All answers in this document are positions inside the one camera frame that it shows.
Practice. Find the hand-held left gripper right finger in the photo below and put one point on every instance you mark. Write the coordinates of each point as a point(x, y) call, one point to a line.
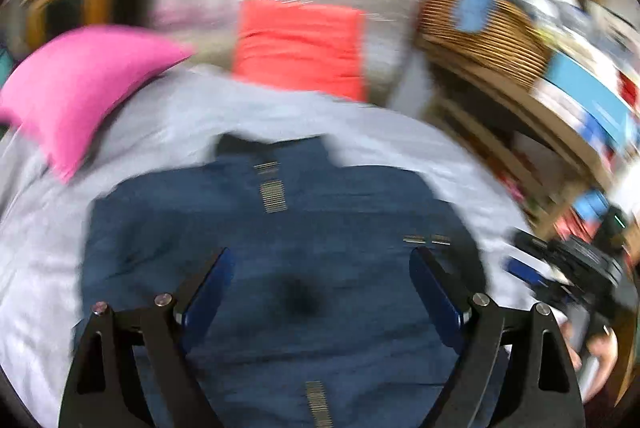
point(434, 292)

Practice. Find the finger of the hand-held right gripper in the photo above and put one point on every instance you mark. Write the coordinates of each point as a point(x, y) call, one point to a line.
point(530, 242)
point(524, 272)

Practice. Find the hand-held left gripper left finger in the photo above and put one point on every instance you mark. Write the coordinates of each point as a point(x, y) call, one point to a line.
point(211, 292)

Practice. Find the navy blue shirt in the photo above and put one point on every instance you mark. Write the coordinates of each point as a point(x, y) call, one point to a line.
point(325, 233)

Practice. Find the person's right hand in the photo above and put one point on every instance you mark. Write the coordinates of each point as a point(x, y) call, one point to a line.
point(602, 353)

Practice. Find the wooden shelf rack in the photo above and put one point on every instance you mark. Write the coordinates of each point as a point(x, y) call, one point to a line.
point(550, 118)

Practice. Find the blue and white box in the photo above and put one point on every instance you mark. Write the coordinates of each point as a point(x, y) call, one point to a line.
point(590, 98)

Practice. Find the grey bed sheet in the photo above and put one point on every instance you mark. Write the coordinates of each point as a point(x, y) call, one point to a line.
point(50, 258)

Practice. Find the wicker basket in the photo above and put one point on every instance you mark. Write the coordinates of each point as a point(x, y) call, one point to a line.
point(500, 38)

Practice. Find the pink pillow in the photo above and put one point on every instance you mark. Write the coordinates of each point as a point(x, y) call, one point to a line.
point(85, 78)

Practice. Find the orange-red pillow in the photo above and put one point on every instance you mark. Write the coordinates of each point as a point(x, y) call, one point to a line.
point(300, 43)

